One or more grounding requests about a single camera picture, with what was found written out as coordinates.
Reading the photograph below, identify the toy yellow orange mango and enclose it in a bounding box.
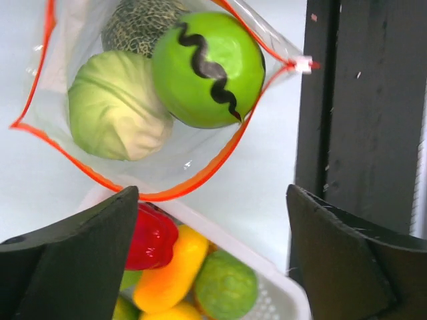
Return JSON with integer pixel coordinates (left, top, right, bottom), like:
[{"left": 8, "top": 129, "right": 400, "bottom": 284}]
[{"left": 133, "top": 225, "right": 209, "bottom": 314}]

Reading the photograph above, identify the clear zip top bag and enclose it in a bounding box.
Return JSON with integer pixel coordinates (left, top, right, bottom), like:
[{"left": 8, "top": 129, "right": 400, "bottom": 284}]
[{"left": 11, "top": 1, "right": 318, "bottom": 202}]

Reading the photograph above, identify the toy green watermelon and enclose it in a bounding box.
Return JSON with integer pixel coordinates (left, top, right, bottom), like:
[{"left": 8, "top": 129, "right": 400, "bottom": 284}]
[{"left": 152, "top": 11, "right": 266, "bottom": 129}]

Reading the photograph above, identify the toy red bell pepper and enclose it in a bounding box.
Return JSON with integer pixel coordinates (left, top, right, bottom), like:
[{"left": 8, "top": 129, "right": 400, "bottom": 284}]
[{"left": 125, "top": 203, "right": 178, "bottom": 271}]

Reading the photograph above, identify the toy yellow lemon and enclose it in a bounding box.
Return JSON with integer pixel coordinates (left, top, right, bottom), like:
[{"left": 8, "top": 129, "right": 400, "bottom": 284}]
[{"left": 139, "top": 301, "right": 203, "bottom": 320}]

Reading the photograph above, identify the toy green orange mango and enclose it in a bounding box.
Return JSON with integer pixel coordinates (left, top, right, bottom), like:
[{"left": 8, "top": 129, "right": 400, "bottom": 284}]
[{"left": 112, "top": 296, "right": 140, "bottom": 320}]

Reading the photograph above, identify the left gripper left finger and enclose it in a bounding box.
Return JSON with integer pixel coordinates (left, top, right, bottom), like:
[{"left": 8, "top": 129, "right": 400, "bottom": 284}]
[{"left": 1, "top": 186, "right": 139, "bottom": 319}]

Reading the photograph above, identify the white plastic basket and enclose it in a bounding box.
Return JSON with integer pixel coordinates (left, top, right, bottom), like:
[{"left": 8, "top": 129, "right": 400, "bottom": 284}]
[{"left": 154, "top": 196, "right": 312, "bottom": 320}]

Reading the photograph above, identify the toy green lime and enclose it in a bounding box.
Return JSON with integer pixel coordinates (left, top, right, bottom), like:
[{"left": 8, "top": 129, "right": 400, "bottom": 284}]
[{"left": 194, "top": 250, "right": 258, "bottom": 319}]

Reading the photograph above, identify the toy light green pear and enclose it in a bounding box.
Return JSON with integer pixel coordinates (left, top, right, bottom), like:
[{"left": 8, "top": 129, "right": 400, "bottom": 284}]
[{"left": 119, "top": 270, "right": 143, "bottom": 291}]

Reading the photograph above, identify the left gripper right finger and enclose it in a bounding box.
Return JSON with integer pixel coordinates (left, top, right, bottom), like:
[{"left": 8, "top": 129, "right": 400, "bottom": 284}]
[{"left": 286, "top": 185, "right": 426, "bottom": 319}]

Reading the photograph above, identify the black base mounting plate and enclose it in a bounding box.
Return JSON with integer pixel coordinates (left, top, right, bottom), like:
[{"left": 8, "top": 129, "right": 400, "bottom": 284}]
[{"left": 295, "top": 1, "right": 426, "bottom": 234}]

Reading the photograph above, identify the toy green cabbage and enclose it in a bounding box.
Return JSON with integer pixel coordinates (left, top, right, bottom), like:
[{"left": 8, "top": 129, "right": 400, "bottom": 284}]
[{"left": 67, "top": 51, "right": 173, "bottom": 161}]

